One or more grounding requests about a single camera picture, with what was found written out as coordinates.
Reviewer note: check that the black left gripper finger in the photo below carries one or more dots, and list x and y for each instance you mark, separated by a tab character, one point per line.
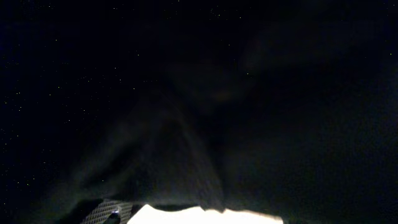
100	214

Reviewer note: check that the black hooded garment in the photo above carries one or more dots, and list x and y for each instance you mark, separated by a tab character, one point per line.
284	108

